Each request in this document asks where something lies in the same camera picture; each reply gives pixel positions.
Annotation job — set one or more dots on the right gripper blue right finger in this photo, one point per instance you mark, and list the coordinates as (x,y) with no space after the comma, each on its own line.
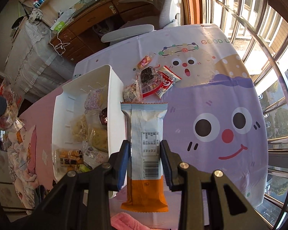
(170,162)

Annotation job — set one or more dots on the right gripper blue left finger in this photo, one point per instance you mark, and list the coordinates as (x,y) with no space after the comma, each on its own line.
(122,163)

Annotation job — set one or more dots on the orange white oat bar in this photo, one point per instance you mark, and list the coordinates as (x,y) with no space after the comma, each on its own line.
(145,192)

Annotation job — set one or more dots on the clear bag flaky pastry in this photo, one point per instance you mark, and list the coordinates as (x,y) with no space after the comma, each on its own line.
(79,128)

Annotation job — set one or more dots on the orange biscuit snack pack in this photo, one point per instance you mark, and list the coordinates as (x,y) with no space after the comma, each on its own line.
(68,159)

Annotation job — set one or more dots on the red clear snack bag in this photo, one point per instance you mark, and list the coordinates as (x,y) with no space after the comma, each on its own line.
(147,82)

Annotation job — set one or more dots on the red white Cookie packet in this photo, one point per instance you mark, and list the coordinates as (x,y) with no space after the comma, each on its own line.
(169,79)

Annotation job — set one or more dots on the white printed snack bag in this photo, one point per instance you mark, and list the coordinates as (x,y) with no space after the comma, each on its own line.
(93,157)

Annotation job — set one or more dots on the green pastry packet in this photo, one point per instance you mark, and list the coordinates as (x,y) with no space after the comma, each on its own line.
(83,168)

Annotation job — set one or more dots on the dark red snack bar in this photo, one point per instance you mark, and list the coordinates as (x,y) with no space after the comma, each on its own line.
(103,115)

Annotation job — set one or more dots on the blueberry bread package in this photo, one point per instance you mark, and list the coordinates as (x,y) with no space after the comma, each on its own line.
(94,100)

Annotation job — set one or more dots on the pink bed blanket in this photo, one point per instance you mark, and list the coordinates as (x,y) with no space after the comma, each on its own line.
(40,115)

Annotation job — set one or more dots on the white plastic storage bin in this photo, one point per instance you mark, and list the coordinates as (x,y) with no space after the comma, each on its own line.
(88,124)

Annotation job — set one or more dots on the white lace covered furniture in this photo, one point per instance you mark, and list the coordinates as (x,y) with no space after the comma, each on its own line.
(33,66)

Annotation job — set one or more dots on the green tissue box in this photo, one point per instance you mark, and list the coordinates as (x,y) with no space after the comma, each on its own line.
(58,26)

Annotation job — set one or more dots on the wooden desk with drawers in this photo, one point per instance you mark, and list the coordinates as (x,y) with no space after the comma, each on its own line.
(81,37)

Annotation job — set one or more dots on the small red orange candy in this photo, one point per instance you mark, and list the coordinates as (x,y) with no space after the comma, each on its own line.
(144,62)

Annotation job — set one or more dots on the grey mesh office chair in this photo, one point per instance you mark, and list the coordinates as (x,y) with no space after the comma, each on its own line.
(168,17)

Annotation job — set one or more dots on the metal window security grille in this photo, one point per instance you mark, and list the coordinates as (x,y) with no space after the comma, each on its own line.
(258,30)

